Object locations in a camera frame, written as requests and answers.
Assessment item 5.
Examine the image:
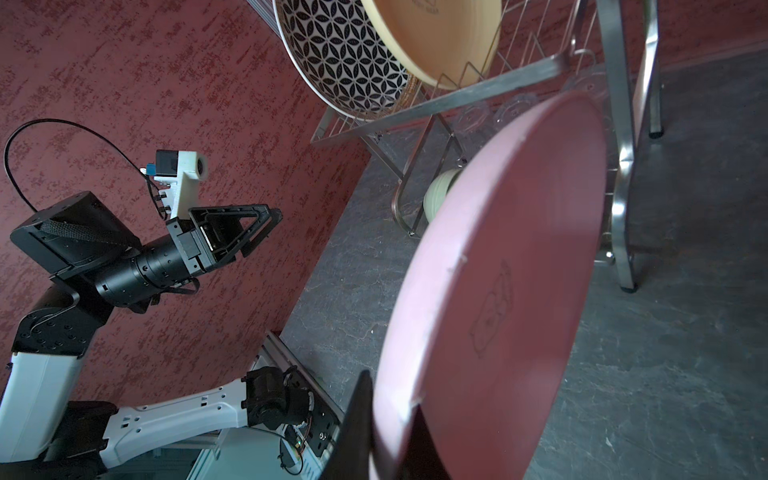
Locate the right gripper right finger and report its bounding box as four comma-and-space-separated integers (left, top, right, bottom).
396, 406, 450, 480

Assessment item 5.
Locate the pale green bowl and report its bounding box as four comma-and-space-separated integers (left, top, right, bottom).
423, 168, 462, 223

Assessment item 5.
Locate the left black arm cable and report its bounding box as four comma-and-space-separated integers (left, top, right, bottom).
2, 118, 169, 220

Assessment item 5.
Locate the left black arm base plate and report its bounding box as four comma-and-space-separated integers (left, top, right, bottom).
299, 387, 344, 459

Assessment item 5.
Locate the yellow bear plate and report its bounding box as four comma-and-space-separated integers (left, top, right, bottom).
362, 0, 502, 90

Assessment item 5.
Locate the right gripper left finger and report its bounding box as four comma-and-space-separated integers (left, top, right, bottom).
319, 370, 373, 480

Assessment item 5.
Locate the steel two-tier dish rack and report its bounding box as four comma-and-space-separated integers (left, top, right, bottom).
255, 1, 661, 293

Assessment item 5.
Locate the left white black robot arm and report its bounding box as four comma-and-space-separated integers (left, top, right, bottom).
1, 192, 316, 479

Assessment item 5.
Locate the white patterned deep plate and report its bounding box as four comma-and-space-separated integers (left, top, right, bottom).
273, 0, 418, 122

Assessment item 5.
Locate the left base circuit board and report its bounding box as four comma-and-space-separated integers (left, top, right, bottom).
278, 421, 311, 479

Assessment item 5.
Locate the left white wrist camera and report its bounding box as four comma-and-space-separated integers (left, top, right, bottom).
140, 150, 209, 220

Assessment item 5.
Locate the pink bear plate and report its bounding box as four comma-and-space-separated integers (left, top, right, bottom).
370, 89, 608, 480

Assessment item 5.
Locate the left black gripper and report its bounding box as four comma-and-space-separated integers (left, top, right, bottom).
167, 204, 282, 276

